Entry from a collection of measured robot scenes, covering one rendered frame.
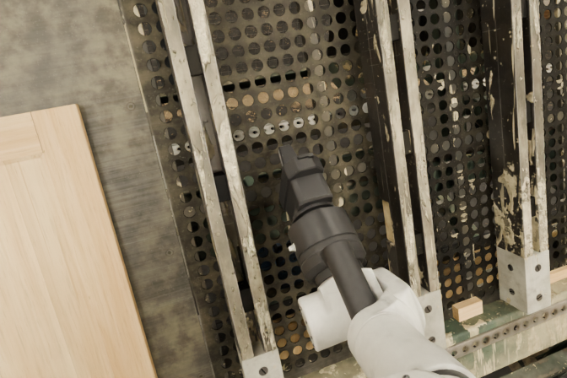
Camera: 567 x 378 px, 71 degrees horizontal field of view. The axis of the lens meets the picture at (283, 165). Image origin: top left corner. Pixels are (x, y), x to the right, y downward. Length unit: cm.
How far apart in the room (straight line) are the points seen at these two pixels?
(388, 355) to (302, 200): 24
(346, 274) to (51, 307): 45
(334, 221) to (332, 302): 10
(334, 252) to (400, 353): 16
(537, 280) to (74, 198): 85
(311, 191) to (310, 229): 5
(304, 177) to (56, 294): 41
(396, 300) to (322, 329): 10
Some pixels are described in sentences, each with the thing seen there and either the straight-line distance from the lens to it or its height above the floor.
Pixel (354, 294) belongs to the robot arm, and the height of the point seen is 128.
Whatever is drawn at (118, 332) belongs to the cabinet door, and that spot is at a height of 107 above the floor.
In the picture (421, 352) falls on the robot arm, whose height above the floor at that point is 137.
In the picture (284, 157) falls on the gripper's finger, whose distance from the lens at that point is 61.
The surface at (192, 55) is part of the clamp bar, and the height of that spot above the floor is 142.
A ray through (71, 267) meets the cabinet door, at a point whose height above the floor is 117.
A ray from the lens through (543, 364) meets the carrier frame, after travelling 186.
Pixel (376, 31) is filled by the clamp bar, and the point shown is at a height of 142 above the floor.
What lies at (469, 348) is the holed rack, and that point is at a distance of 94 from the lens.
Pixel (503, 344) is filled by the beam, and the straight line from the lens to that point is 101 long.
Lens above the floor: 168
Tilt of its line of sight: 43 degrees down
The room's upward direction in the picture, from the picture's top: straight up
